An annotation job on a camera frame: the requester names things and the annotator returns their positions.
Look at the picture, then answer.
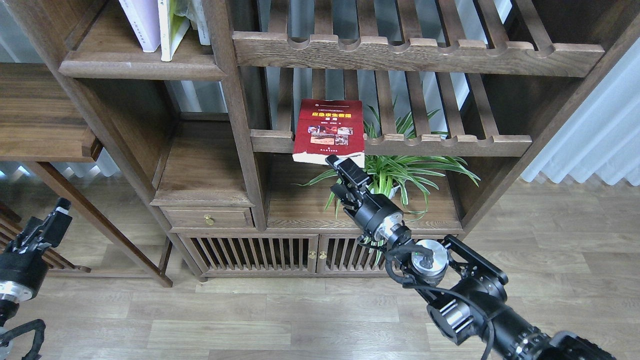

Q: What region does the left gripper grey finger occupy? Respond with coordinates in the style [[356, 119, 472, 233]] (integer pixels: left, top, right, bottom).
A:
[[35, 197, 73, 251]]

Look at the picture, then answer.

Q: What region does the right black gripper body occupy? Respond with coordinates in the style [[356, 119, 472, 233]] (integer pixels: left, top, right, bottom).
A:
[[340, 187, 405, 243]]

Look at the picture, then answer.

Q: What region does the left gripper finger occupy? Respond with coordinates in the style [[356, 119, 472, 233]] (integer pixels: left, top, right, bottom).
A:
[[17, 216, 48, 248]]

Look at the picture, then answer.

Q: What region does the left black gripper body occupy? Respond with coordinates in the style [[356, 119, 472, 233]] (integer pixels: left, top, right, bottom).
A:
[[0, 236, 50, 303]]

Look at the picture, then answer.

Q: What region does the red book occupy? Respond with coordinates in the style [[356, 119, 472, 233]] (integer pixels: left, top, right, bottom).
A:
[[292, 98, 365, 168]]

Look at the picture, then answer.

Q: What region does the yellow-green book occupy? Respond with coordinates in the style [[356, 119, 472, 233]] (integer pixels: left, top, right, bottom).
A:
[[157, 0, 190, 62]]

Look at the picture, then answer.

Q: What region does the white book top shelf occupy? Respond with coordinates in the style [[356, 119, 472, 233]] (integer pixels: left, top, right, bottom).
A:
[[119, 0, 161, 53]]

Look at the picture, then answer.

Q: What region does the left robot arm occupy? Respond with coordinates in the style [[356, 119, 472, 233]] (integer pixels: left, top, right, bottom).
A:
[[0, 197, 73, 360]]

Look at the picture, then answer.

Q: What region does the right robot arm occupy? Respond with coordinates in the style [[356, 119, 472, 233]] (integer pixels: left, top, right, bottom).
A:
[[326, 155, 613, 360]]

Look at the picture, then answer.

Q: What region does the white plant pot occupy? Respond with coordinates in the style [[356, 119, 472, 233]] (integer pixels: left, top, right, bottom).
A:
[[368, 182, 400, 199]]

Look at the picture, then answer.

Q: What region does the green spider plant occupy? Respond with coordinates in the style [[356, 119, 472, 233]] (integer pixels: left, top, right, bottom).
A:
[[296, 100, 481, 263]]

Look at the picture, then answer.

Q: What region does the wooden side table left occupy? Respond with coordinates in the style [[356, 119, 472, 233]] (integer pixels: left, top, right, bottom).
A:
[[0, 63, 173, 288]]

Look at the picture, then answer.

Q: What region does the dark wooden bookshelf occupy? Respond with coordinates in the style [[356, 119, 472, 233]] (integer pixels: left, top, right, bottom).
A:
[[2, 0, 639, 278]]

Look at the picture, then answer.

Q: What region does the brass drawer knob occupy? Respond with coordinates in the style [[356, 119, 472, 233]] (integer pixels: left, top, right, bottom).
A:
[[203, 214, 215, 226]]

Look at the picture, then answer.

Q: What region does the plastic-wrapped white book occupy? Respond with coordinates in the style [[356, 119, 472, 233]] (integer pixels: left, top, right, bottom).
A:
[[177, 0, 211, 46]]

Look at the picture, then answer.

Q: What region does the white curtain right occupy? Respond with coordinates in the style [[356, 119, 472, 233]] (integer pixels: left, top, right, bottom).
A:
[[521, 41, 640, 186]]

